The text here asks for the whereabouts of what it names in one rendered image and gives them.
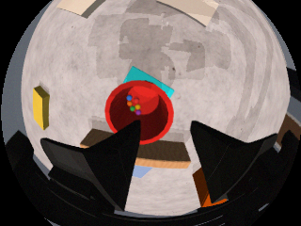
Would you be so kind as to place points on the red cup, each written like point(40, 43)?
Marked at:
point(157, 109)

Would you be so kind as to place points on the yellow rectangular block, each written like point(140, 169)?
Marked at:
point(41, 107)

